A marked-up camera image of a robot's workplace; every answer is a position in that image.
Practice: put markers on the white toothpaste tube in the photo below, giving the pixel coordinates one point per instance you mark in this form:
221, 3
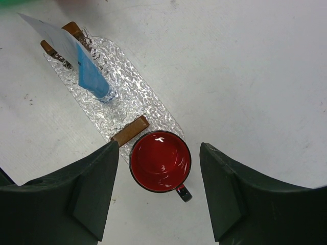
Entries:
63, 40

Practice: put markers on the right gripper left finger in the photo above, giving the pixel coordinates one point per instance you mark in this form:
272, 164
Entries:
67, 206

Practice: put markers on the clear glass tray wooden handles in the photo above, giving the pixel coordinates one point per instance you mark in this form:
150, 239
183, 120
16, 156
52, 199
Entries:
130, 98

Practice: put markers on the red cup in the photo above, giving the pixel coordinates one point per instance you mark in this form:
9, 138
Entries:
160, 162

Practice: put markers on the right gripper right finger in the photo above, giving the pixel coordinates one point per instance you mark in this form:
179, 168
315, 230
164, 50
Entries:
248, 207

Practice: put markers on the green plastic bin lower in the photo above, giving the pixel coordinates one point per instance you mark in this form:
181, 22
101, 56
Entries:
6, 3

